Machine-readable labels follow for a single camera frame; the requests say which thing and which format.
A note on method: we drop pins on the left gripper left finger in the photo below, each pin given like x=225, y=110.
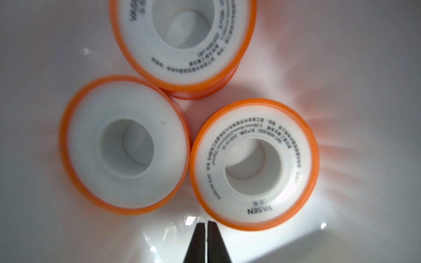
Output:
x=196, y=250

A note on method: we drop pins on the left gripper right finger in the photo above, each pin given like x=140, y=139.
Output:
x=216, y=249

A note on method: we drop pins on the orange sealing tape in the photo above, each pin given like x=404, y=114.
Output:
x=254, y=164
x=125, y=144
x=190, y=49

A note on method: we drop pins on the white storage box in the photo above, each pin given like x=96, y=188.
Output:
x=351, y=69

